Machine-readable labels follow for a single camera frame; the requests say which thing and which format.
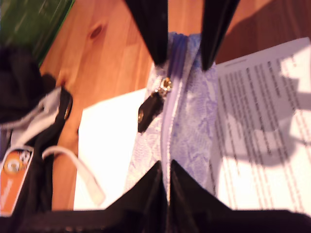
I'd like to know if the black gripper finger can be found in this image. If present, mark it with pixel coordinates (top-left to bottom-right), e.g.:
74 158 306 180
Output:
170 160 234 212
201 0 240 71
125 0 169 66
104 161 169 212

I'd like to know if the purple snakeskin zip bag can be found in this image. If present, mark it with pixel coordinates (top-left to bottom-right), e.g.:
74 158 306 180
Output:
123 31 218 197

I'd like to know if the black zipper pull tab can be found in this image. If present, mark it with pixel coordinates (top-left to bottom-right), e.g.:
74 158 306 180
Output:
137 77 173 133

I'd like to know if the silver green pet food bag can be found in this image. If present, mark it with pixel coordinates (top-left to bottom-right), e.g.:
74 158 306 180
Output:
0 0 76 67

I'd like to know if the blank white paper sheet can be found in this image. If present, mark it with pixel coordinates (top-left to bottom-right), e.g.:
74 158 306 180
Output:
72 88 156 211

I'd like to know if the printed paper sheet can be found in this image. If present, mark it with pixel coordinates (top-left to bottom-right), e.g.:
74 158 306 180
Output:
211 36 311 212

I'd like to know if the orange LeRobot sticker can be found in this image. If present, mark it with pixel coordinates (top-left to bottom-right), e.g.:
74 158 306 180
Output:
0 147 35 216

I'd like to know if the black and grey hoodie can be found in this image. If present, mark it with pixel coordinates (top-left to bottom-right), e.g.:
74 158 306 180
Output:
0 45 107 219

